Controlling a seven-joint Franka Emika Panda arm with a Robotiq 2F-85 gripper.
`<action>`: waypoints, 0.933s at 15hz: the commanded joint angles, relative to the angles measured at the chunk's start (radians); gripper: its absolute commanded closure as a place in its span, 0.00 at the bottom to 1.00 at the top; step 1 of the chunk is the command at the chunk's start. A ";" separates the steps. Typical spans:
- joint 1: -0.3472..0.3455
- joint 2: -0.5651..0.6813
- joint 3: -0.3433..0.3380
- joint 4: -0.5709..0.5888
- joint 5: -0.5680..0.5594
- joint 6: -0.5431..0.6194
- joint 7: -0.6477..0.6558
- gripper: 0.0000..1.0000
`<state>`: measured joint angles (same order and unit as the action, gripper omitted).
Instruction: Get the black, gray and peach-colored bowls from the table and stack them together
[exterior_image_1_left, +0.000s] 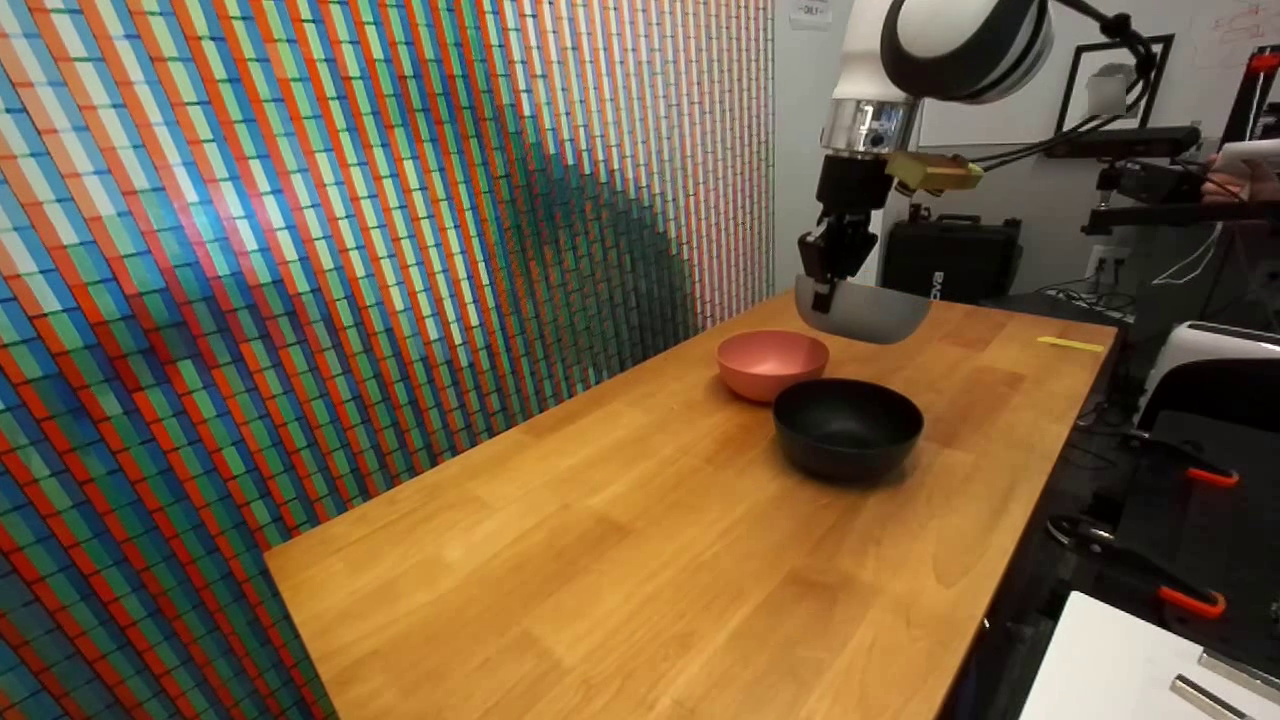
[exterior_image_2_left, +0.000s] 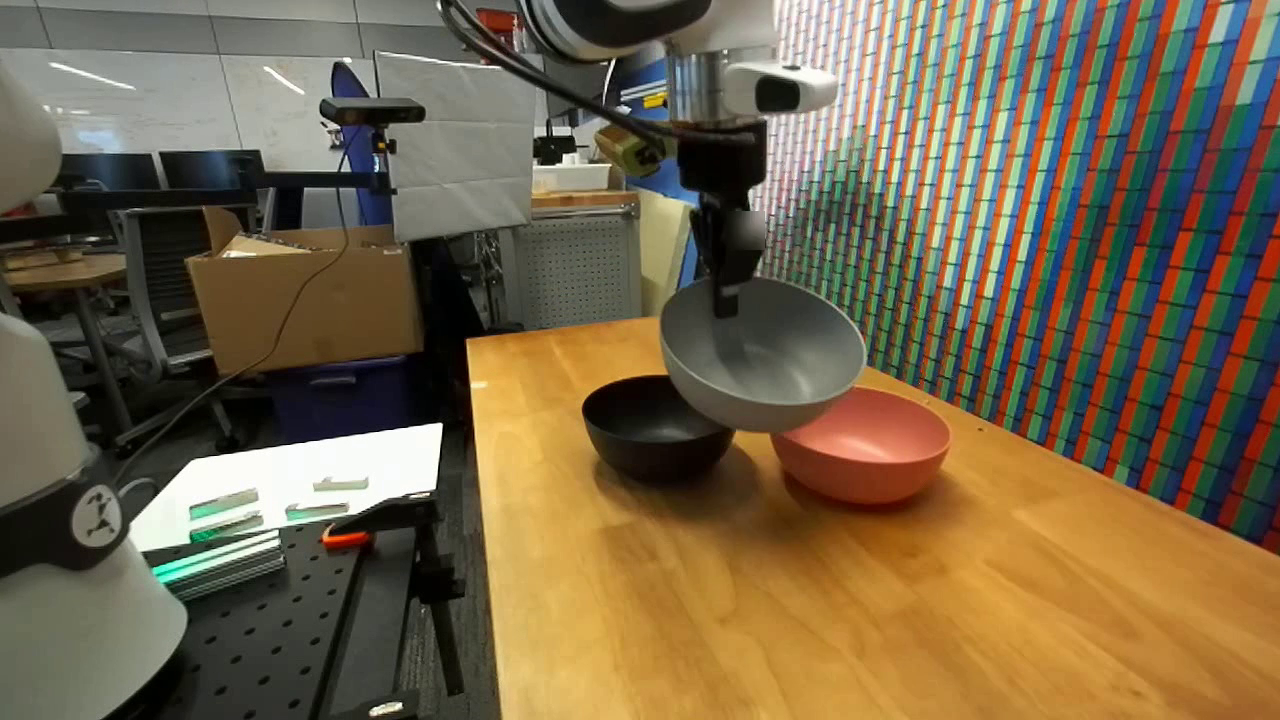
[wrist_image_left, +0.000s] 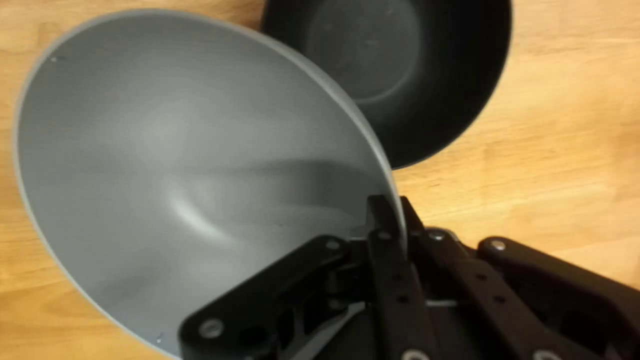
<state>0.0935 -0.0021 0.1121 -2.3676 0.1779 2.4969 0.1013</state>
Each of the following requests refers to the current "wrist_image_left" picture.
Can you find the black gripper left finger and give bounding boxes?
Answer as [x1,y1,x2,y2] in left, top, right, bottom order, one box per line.
[178,192,438,360]

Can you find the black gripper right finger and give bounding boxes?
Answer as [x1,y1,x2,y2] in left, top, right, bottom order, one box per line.
[399,194,640,360]

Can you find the gray bowl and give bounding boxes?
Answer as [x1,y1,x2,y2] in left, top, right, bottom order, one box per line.
[15,8,407,357]

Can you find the black bowl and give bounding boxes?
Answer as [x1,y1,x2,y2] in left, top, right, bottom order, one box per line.
[261,0,514,170]

